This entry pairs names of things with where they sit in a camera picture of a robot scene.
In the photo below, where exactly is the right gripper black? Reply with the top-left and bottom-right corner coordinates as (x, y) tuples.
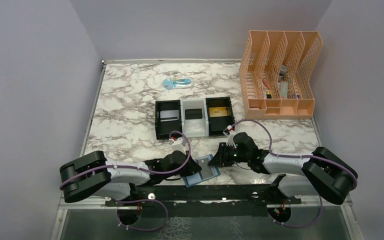
(208, 142), (250, 167)

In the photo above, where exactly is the blue leather card holder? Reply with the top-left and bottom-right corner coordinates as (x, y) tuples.
(183, 154), (221, 188)

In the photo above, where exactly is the white credit card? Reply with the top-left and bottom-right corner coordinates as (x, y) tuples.
(159, 110), (179, 122)

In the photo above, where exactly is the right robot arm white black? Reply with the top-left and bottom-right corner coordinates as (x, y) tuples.
(208, 132), (358, 205)

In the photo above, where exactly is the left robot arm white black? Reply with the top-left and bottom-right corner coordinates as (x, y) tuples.
(59, 150), (202, 206)

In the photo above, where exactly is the gold card in right tray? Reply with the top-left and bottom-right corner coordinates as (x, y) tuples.
(208, 107), (229, 118)

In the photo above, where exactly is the black card in middle tray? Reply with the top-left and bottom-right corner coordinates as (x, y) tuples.
(184, 108), (204, 120)

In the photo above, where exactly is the black right tray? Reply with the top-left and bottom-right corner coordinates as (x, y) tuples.
(205, 96), (235, 137)

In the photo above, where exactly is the black tray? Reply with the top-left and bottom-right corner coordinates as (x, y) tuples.
(154, 100), (182, 140)
(205, 96), (235, 137)

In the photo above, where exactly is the white middle tray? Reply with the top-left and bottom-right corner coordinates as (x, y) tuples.
(180, 98), (209, 138)

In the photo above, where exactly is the black left tray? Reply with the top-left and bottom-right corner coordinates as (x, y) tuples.
(154, 100), (182, 140)

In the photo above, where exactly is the blue blister pack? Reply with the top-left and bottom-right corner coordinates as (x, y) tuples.
(162, 77), (194, 90)

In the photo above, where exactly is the grey item in organizer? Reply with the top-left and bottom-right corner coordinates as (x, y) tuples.
(279, 81), (289, 99)

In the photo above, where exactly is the orange plastic file organizer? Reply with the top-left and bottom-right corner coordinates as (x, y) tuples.
(239, 30), (323, 120)

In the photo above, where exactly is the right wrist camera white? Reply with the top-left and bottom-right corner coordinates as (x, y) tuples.
(223, 125), (237, 148)

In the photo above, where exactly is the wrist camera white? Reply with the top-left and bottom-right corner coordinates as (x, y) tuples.
(171, 137), (188, 155)
(223, 125), (237, 148)

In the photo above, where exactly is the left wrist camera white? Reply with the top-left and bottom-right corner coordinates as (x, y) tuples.
(171, 137), (188, 155)

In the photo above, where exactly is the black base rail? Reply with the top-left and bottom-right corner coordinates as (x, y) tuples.
(105, 183), (302, 208)

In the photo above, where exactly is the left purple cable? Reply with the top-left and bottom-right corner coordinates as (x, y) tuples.
(59, 130), (192, 233)

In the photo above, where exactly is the purple cable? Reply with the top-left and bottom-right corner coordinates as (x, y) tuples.
(59, 130), (192, 233)
(228, 119), (359, 229)

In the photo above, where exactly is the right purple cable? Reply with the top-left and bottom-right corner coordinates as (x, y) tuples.
(228, 119), (359, 229)

